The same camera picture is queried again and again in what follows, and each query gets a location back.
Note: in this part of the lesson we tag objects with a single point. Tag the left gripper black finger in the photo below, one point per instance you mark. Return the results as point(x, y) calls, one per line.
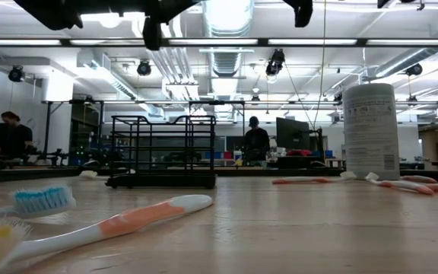
point(173, 7)

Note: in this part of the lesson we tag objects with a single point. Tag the white wipes canister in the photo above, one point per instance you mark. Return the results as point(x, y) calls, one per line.
point(371, 129)

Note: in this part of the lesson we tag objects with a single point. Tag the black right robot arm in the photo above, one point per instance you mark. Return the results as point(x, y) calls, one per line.
point(394, 3)

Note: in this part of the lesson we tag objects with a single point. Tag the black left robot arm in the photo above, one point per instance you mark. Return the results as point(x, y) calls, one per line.
point(51, 13)

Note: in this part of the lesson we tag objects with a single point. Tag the black background robot arm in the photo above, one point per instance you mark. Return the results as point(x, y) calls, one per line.
point(48, 156)

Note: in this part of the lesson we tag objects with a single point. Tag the black overhead beam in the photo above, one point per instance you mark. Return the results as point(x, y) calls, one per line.
point(164, 42)

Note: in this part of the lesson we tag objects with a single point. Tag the black ceiling spotlight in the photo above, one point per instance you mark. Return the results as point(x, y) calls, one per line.
point(15, 74)
point(414, 69)
point(144, 68)
point(275, 64)

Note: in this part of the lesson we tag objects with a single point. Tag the black monitor stand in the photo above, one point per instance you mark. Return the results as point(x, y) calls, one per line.
point(319, 146)

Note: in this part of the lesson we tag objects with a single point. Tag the person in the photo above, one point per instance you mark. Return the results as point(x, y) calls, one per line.
point(256, 142)
point(15, 137)

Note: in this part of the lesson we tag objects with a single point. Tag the red cloth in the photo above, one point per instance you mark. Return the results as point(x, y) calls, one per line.
point(299, 153)

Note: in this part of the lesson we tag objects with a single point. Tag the blue box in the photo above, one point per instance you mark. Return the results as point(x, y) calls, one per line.
point(329, 153)

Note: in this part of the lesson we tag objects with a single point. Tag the blue and white toothbrush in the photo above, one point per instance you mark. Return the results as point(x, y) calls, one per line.
point(42, 201)

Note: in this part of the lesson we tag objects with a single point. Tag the silver air duct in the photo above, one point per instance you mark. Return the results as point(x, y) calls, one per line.
point(226, 19)

